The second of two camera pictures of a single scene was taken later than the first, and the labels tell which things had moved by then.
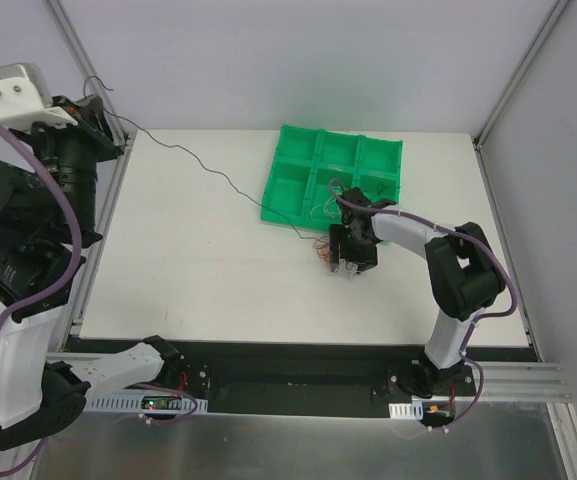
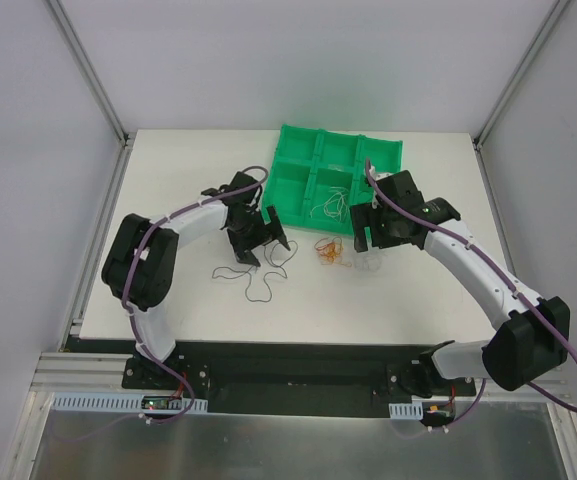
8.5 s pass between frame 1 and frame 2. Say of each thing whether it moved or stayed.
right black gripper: moved
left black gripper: moved
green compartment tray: stayed
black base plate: stayed
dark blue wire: moved
